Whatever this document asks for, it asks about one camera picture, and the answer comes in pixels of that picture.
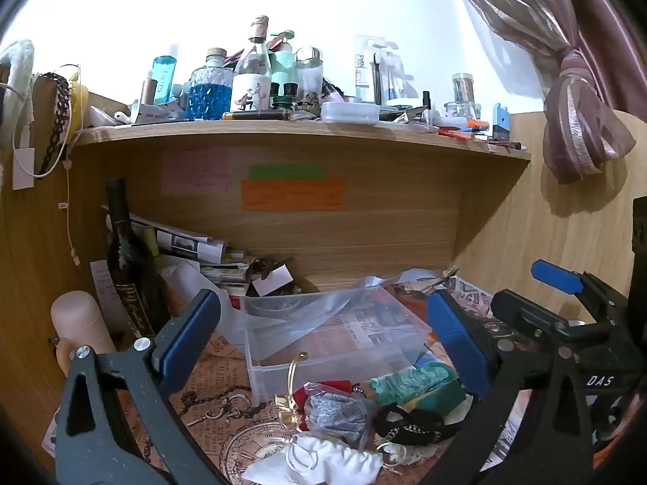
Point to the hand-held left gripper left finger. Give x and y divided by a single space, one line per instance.
192 333

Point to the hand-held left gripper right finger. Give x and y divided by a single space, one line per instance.
457 338

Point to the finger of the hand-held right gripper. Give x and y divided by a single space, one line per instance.
556 275
525 308

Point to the green knitted cloth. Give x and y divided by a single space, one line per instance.
409 381

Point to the clear plastic storage box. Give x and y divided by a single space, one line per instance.
328 333

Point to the white cloth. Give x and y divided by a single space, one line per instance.
328 457

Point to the stack of papers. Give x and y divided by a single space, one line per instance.
192 252

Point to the printed vintage table cover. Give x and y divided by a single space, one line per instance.
222 409

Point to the dark wine bottle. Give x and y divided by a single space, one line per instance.
134 273

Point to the white paper card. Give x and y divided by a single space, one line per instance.
273 283

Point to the beige cylindrical bottle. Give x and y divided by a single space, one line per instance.
81 321

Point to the red fabric item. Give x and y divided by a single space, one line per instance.
328 386

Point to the wooden desk shelf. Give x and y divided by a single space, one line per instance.
354 222

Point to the pink sticky note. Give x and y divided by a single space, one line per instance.
194 172

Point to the blue rectangular gadget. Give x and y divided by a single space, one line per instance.
501 122

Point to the orange sticky note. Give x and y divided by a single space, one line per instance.
293 195

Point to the orange pen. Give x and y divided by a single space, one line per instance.
455 134

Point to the green sticky note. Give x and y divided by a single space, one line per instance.
285 172

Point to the short clear glass jar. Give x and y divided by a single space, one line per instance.
462 111

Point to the striped mauve curtain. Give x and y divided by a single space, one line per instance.
576 60

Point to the blue gel bead bottle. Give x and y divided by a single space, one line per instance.
210 93

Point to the clear lidded plastic case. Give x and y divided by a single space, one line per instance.
350 112

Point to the small black bottle pair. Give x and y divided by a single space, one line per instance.
284 96

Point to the light blue toner bottle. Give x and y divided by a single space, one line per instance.
163 78

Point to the yellow plastic item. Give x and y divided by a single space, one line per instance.
80 101

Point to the black lace band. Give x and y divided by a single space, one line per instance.
59 111

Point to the clear glass labelled bottle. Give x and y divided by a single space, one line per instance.
251 78

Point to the packaged cosmetic tools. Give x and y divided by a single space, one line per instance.
379 70

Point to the teal pump bottle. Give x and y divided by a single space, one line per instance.
282 63

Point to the clear bottle silver cap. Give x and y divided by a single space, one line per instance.
308 68

